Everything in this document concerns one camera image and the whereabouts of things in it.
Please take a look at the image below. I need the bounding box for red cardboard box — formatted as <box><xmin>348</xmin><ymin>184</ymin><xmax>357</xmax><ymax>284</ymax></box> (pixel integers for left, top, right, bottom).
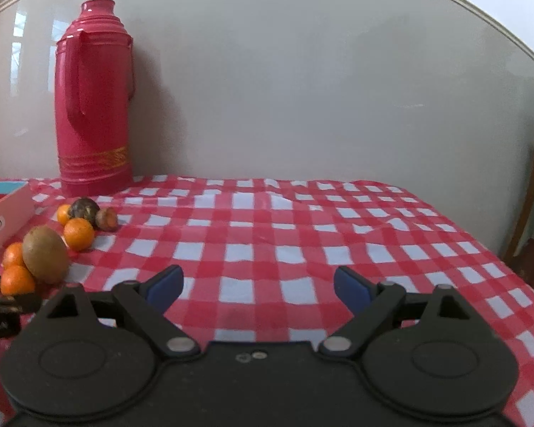
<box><xmin>0</xmin><ymin>179</ymin><xmax>35</xmax><ymax>263</ymax></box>

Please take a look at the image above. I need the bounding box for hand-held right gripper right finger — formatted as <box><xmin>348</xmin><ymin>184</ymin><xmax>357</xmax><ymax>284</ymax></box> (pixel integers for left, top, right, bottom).
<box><xmin>318</xmin><ymin>266</ymin><xmax>494</xmax><ymax>361</ymax></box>

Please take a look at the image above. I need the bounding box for red thermos flask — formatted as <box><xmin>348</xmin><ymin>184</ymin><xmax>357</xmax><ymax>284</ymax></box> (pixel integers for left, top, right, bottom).
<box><xmin>54</xmin><ymin>0</ymin><xmax>136</xmax><ymax>197</ymax></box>

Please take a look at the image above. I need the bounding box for brown kiwi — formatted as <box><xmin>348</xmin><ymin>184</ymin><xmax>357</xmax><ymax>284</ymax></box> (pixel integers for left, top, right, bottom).
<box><xmin>22</xmin><ymin>226</ymin><xmax>69</xmax><ymax>284</ymax></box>

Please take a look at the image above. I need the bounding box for small brown fruit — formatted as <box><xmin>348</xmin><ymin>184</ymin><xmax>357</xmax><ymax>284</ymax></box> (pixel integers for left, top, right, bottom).
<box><xmin>95</xmin><ymin>207</ymin><xmax>119</xmax><ymax>232</ymax></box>

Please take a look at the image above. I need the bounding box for red white checked tablecloth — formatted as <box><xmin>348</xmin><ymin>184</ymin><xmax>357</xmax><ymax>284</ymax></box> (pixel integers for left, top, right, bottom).
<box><xmin>0</xmin><ymin>174</ymin><xmax>534</xmax><ymax>427</ymax></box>

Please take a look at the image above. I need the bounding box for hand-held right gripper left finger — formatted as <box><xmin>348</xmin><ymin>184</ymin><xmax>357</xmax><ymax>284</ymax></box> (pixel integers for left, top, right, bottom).
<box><xmin>36</xmin><ymin>264</ymin><xmax>203</xmax><ymax>361</ymax></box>

